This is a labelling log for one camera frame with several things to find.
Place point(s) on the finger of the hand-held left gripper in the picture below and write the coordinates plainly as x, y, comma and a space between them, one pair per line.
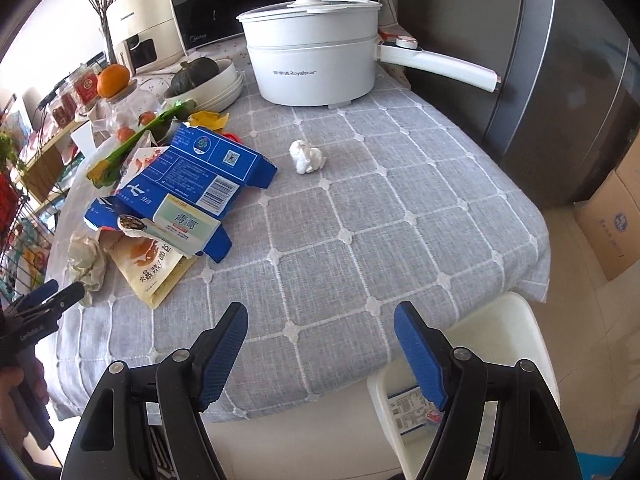
67, 296
37, 296

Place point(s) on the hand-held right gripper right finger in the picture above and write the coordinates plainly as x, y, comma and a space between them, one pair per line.
420, 355

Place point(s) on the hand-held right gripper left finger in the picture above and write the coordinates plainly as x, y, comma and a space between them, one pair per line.
225, 355

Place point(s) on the large tissue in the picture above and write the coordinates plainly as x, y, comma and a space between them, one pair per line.
85, 260

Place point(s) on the white trash bin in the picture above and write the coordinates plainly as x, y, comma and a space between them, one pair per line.
495, 325

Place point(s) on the orange snack bag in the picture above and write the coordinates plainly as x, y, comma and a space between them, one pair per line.
145, 270

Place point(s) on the white torn sachet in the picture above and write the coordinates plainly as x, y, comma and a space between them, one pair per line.
131, 225

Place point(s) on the small green white box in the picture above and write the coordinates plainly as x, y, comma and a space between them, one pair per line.
182, 220

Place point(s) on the green snack packet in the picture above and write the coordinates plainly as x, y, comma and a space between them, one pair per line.
125, 152

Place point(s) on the blue carton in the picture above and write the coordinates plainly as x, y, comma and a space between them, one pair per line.
200, 170

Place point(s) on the small white tissue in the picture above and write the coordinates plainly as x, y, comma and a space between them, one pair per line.
306, 156

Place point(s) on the person's left hand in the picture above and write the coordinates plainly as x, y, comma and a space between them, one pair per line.
9, 400

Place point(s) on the white printed packet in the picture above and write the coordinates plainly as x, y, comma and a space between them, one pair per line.
410, 407

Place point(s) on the wooden shelf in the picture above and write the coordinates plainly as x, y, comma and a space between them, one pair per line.
50, 155

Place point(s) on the grey checked tablecloth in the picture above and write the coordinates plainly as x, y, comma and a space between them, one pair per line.
350, 210

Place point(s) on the small orange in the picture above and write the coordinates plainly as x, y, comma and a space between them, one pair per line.
125, 134
146, 117

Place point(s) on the red label jar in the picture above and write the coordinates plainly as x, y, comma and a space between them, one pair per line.
85, 85
62, 105

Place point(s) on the large orange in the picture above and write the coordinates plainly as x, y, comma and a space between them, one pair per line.
114, 80

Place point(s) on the yellow wrapper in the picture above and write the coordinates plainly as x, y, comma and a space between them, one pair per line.
210, 121

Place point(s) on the large cardboard box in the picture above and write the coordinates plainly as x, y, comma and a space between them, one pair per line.
612, 230

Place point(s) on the stack of white bowls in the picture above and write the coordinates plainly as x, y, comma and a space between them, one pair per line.
222, 92

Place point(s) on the dark green pumpkin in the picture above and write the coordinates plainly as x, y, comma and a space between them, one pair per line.
195, 74

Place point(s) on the white air fryer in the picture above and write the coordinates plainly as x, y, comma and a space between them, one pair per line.
145, 15

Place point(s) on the bare branches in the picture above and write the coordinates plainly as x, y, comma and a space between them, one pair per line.
102, 5

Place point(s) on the white electric pot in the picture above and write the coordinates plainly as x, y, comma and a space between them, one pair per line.
310, 60

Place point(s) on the grey refrigerator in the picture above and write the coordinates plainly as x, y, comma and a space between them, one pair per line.
525, 60

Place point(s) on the black microwave oven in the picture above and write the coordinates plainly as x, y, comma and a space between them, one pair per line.
225, 5

